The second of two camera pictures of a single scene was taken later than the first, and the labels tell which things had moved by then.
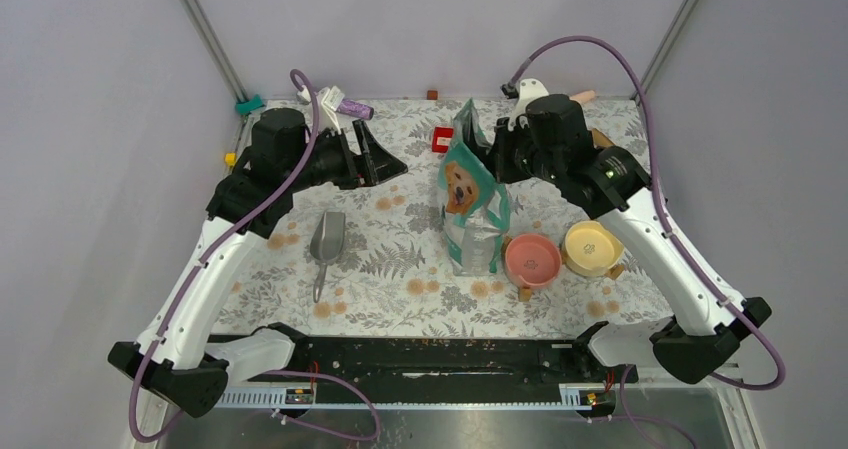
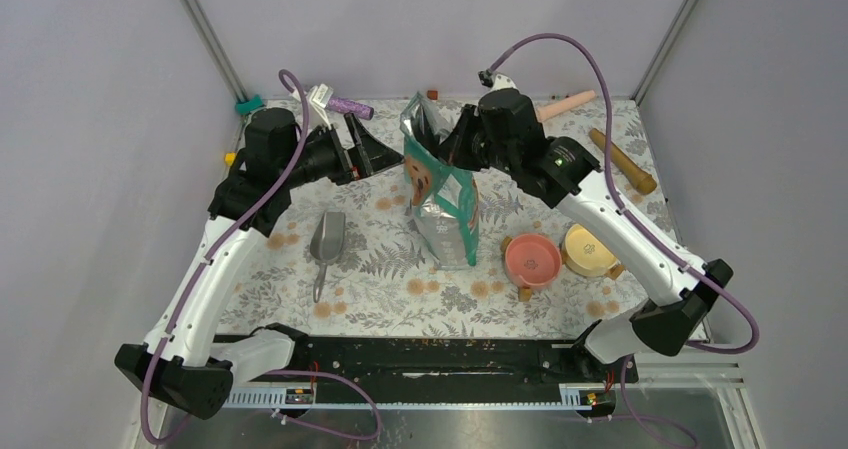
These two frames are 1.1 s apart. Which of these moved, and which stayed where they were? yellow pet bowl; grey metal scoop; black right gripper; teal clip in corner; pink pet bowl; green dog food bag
Moved: green dog food bag; black right gripper
Stayed: teal clip in corner; grey metal scoop; yellow pet bowl; pink pet bowl
